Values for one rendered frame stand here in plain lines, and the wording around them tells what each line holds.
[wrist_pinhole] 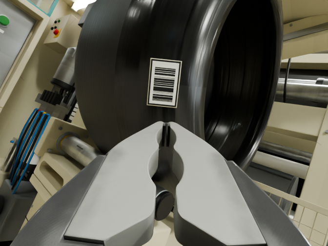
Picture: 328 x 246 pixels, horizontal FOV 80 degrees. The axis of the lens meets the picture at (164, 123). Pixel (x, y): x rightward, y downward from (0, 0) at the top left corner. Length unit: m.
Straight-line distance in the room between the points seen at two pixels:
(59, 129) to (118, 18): 0.32
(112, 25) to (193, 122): 0.19
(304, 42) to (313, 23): 0.07
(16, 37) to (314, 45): 1.09
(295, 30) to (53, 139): 0.89
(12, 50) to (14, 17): 0.11
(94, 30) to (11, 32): 0.58
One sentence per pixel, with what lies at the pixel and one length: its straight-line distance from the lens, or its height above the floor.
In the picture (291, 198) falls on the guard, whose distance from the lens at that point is 0.73.
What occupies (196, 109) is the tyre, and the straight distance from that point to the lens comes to 0.29.
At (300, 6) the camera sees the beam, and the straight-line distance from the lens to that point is 0.96.
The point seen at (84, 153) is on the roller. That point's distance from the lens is 0.46.
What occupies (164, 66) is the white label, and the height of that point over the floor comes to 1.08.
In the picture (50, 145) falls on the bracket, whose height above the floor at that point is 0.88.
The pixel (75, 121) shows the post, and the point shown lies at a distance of 0.71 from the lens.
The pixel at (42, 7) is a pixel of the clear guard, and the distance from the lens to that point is 0.96.
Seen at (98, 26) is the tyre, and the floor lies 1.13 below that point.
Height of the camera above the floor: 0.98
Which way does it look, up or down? 7 degrees up
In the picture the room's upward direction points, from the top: 22 degrees clockwise
